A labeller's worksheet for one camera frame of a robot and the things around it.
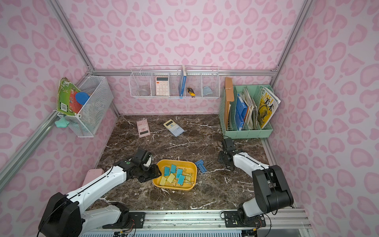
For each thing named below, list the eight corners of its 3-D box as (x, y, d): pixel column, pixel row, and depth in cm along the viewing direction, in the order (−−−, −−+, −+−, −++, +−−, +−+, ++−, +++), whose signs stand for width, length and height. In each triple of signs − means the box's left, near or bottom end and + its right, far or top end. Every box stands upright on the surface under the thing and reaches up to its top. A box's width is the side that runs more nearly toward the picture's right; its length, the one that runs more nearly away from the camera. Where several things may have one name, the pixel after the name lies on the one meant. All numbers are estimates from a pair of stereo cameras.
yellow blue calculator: (163, 125, 116) (163, 124, 114) (171, 120, 119) (170, 118, 118) (176, 137, 108) (176, 135, 107) (184, 131, 112) (184, 129, 110)
